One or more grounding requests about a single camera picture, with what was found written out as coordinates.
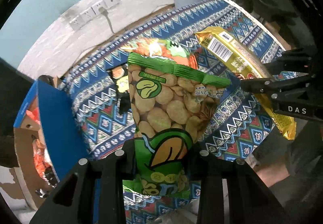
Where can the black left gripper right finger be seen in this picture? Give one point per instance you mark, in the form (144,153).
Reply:
(231,192)

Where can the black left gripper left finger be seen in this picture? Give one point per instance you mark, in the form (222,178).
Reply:
(92,191)

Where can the patterned blue tablecloth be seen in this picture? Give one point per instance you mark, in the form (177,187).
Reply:
(239,125)

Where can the long yellow snack package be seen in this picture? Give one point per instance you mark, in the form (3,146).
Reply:
(246,67)

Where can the green broad bean snack bag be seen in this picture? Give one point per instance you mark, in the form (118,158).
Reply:
(172,105)

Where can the white wall socket strip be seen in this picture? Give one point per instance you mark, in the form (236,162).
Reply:
(91,12)

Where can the person's right hand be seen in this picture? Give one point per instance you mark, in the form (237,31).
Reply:
(271,174)

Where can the black yellow snack bag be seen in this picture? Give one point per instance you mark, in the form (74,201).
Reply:
(119,75)

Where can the orange silver chip bag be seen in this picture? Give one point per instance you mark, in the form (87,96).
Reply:
(162,48)

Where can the blue cardboard box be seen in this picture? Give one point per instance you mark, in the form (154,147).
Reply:
(46,115)

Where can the orange black snack bag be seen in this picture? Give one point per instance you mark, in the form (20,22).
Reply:
(42,161)

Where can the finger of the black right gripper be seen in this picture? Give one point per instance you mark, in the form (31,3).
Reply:
(303,60)
(269,85)

